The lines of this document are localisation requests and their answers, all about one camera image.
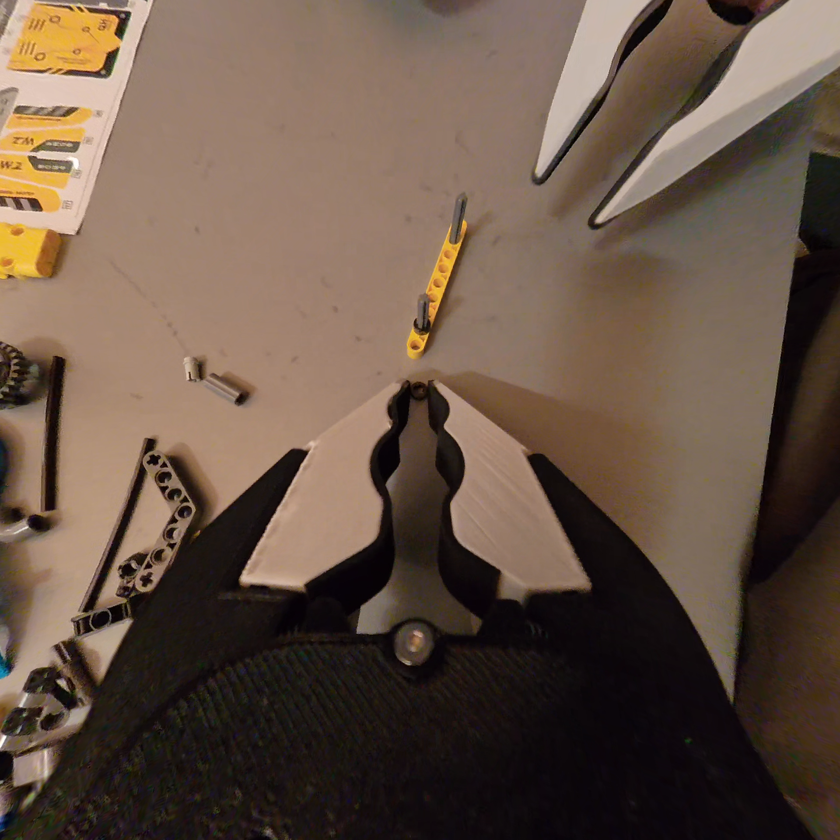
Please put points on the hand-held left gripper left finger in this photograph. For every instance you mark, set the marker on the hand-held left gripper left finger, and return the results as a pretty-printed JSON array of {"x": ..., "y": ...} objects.
[{"x": 315, "y": 518}]

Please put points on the thick black rod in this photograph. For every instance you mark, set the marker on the thick black rod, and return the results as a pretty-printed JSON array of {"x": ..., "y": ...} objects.
[{"x": 52, "y": 433}]

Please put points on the thin black rod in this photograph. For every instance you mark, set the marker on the thin black rod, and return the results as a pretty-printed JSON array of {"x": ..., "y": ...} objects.
[{"x": 117, "y": 525}]

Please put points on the dark grey sleeve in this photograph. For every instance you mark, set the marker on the dark grey sleeve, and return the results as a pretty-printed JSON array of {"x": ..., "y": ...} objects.
[{"x": 226, "y": 388}]

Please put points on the dark grey angled beam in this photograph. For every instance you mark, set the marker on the dark grey angled beam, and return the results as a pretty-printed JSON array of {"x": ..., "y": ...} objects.
[{"x": 174, "y": 492}]

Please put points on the small light grey pin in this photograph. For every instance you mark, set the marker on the small light grey pin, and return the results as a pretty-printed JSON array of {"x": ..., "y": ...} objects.
[{"x": 192, "y": 369}]

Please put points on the grey elbow piece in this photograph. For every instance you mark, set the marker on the grey elbow piece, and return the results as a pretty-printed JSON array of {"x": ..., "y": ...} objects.
[{"x": 19, "y": 528}]

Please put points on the black bevel gear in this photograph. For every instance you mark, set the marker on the black bevel gear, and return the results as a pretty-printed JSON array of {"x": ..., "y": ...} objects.
[{"x": 13, "y": 374}]

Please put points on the yellow thin beam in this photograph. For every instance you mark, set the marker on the yellow thin beam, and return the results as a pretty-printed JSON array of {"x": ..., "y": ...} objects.
[{"x": 441, "y": 282}]

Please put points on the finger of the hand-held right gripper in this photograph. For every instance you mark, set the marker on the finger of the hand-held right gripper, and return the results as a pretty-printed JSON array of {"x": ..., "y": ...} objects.
[
  {"x": 741, "y": 98},
  {"x": 590, "y": 72}
]

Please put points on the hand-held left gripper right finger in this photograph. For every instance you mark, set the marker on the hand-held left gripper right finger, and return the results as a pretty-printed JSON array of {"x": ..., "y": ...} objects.
[{"x": 518, "y": 518}]

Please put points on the yellow sticker sheet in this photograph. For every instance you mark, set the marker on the yellow sticker sheet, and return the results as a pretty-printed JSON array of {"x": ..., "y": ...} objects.
[{"x": 59, "y": 98}]

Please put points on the pile of small building pieces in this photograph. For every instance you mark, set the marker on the pile of small building pieces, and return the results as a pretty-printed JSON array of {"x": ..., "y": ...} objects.
[{"x": 98, "y": 620}]

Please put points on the yellow rectangular panel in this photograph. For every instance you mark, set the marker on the yellow rectangular panel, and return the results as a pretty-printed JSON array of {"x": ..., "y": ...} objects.
[{"x": 29, "y": 249}]

